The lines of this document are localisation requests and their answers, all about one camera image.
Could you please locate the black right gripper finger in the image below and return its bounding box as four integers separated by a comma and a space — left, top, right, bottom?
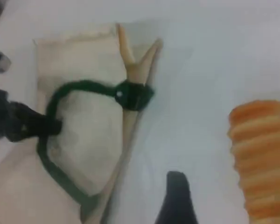
155, 171, 198, 224

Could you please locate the long ridged golden bread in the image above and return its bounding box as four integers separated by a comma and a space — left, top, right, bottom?
227, 99, 280, 224

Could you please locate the green yarn bag handle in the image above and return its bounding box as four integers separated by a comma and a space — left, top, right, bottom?
36, 79, 155, 219

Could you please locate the white cloth bag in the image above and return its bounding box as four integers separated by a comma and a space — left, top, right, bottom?
0, 22, 164, 224

